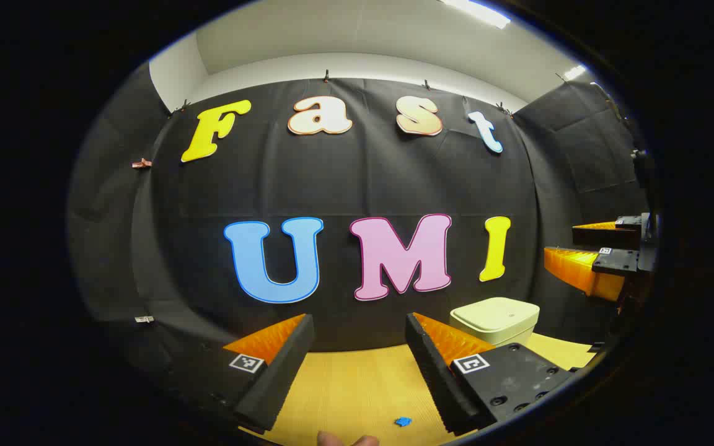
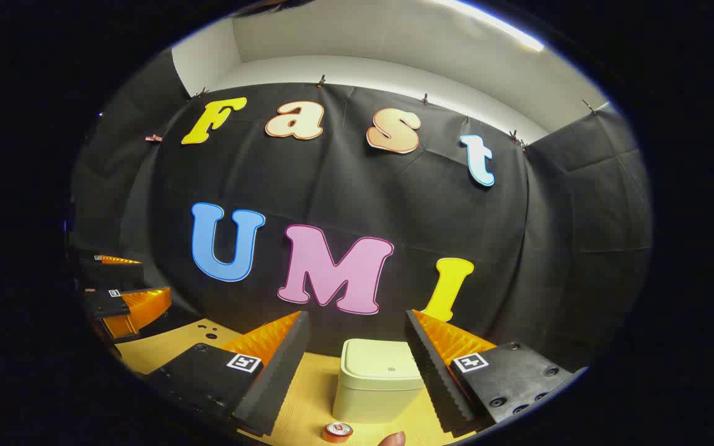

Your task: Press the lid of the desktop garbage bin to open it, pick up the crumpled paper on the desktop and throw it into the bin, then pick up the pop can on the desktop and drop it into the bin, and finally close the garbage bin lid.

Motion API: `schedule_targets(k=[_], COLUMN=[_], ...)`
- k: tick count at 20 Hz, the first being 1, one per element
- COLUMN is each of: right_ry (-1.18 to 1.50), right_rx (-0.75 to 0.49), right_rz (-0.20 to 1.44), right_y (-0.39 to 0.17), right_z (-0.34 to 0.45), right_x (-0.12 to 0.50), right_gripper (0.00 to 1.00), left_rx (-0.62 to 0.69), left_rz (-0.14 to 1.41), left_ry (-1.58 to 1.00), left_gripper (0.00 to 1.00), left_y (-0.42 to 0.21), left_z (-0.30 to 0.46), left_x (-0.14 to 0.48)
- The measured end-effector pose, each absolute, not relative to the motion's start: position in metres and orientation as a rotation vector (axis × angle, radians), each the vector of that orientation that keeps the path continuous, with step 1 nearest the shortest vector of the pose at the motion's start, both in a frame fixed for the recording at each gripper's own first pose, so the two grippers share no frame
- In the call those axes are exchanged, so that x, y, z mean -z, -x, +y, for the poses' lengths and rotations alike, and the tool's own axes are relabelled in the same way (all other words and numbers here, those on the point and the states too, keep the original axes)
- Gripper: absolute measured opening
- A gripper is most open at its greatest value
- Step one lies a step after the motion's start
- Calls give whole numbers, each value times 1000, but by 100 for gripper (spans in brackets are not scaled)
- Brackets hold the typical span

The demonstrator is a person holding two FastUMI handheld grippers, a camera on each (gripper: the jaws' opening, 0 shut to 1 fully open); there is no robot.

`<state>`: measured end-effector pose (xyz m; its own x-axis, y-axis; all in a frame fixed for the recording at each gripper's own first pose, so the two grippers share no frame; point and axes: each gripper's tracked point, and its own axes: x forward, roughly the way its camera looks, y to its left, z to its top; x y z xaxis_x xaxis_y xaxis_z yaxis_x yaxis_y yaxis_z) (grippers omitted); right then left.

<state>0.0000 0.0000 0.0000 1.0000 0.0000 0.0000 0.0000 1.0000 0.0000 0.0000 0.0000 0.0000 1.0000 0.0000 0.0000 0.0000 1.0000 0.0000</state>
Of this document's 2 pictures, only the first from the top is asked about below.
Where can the black backdrop cloth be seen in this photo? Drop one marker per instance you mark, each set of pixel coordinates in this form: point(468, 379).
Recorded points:
point(332, 179)

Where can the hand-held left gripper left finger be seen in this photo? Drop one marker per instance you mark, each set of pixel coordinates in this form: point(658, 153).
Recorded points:
point(282, 371)

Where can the white cloth clip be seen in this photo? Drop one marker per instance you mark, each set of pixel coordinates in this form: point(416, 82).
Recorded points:
point(144, 319)

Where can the long ceiling light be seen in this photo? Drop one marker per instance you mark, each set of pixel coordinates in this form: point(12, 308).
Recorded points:
point(478, 12)
point(575, 72)

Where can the pale green desktop garbage bin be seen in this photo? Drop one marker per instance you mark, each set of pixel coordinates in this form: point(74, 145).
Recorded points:
point(493, 317)

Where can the copper cloth clip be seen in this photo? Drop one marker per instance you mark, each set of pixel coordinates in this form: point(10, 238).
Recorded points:
point(141, 163)

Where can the blue paper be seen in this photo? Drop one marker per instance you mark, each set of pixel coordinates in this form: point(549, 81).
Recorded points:
point(403, 422)

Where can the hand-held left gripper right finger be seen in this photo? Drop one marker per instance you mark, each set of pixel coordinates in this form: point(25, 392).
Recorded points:
point(431, 371)

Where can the wooden desktop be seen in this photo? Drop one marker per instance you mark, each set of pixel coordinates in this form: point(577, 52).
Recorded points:
point(357, 390)

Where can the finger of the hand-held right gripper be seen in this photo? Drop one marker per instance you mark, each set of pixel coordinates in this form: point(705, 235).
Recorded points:
point(580, 271)
point(605, 237)

